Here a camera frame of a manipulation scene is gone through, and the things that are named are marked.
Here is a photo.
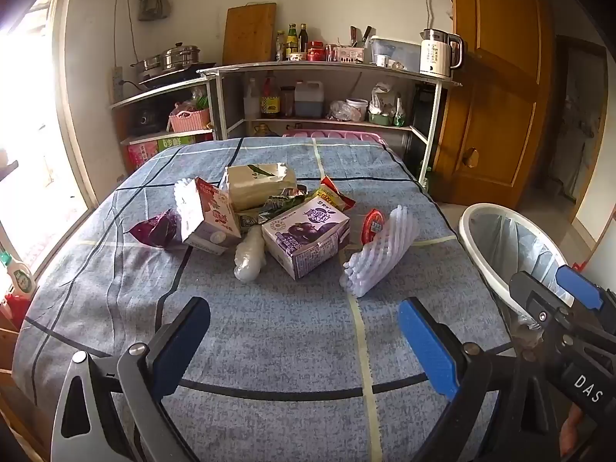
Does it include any small grey shelf unit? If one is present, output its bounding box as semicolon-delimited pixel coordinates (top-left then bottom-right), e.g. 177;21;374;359
108;77;217;174

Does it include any wooden cutting board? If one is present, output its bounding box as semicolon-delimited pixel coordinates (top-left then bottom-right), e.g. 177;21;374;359
222;2;277;65

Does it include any clear jerry can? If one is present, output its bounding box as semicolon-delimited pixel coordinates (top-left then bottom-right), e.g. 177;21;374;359
293;81;324;117

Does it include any white detergent bottle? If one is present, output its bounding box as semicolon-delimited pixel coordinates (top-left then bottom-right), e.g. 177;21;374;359
0;250;37;296

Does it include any clear storage box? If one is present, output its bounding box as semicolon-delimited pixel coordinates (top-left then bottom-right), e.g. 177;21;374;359
370;36;424;72

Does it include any steel pan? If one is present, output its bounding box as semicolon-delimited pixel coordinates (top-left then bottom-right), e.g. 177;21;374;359
130;55;164;73

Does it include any clear jelly cup red lid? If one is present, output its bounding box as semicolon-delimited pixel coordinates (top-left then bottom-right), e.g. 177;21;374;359
360;208;387;245

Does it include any purple wrapper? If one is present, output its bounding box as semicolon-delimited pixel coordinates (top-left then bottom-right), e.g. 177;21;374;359
124;208;181;250

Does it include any black induction cooker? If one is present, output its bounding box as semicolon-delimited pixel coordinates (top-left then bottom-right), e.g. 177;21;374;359
137;62;217;88

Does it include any green snack packet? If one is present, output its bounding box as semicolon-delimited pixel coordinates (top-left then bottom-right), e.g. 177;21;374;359
250;187;309;226

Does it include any long grey shelf unit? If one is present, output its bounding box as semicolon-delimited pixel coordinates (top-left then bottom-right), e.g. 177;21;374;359
197;60;463;188

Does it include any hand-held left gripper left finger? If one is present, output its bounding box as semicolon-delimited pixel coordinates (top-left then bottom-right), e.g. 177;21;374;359
50;297;211;462

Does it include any pink cardboard box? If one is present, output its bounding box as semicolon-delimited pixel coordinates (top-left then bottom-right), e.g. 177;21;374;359
127;142;159;169

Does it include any red plastic item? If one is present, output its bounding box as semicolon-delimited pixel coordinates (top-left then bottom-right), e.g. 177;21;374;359
0;293;30;330

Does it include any person's right hand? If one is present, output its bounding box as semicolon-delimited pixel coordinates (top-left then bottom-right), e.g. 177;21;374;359
559;403;585;460

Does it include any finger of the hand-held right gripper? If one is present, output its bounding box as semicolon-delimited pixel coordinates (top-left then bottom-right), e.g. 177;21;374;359
509;271;578;342
555;266;616;318

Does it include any steel steamer pot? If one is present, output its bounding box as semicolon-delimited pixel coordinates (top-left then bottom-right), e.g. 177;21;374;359
161;42;201;70

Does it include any purple milk carton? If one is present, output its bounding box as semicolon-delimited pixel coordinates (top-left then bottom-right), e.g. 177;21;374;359
261;201;351;281

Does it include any red white milk carton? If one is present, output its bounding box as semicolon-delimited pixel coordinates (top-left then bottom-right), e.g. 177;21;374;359
180;177;242;256

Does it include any pink knife holder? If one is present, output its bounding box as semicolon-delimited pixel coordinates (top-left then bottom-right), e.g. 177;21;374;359
334;44;364;64

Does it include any crumpled clear bag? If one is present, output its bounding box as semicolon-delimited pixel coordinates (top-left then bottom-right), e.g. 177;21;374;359
327;100;359;122

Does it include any soy sauce bottle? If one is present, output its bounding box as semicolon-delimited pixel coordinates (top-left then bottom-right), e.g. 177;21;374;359
261;74;281;119

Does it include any white plastic bottle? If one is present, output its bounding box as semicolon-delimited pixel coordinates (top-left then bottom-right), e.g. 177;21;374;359
243;78;261;119

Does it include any wooden door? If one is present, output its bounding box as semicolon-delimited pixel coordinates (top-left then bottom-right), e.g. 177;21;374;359
433;0;561;210

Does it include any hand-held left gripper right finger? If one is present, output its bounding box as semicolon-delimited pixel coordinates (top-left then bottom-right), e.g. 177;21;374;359
398;297;559;462

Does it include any beige paper bag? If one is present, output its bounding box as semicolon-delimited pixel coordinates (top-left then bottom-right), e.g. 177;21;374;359
225;162;298;211

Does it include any clear plastic bag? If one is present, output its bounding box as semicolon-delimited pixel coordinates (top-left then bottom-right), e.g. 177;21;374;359
234;225;268;282

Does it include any pink plastic basket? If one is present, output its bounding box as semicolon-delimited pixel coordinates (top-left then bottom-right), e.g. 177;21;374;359
168;108;211;132

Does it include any yellow red snack packet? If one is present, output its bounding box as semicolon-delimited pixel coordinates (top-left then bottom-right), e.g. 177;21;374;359
312;176;357;211

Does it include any white ribbed foam net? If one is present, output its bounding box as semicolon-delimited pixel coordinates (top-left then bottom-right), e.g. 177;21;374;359
343;205;418;298

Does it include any white plastic bag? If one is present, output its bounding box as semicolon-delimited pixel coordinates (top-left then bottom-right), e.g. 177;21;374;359
370;82;400;114

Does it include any blue plaid blanket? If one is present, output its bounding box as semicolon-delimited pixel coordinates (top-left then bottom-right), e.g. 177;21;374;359
12;137;518;462

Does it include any white plastic bin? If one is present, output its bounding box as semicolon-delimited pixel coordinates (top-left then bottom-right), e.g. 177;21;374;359
458;203;583;347

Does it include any black appliance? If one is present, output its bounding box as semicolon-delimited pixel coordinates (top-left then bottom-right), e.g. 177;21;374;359
413;84;436;128

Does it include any green cardboard box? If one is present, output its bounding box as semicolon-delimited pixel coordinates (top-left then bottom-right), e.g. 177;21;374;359
158;136;196;152

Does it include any white electric kettle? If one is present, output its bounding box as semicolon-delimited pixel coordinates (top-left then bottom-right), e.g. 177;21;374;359
418;28;465;79

